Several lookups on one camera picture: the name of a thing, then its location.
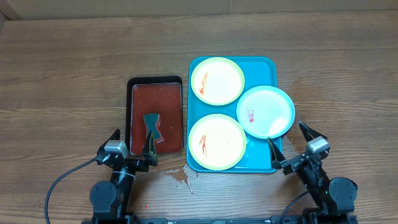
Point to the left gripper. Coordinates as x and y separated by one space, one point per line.
150 157

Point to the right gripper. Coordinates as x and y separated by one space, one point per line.
293 165

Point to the green and orange sponge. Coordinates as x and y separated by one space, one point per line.
152 123

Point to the light blue plate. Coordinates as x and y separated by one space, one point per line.
265 112

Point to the yellow-green plate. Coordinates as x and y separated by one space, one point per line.
217 142
217 81

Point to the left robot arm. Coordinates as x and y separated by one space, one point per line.
110 198

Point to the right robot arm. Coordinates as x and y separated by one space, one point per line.
334 197

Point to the black tray with red water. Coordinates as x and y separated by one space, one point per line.
159 95

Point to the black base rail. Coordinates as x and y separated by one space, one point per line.
275 219

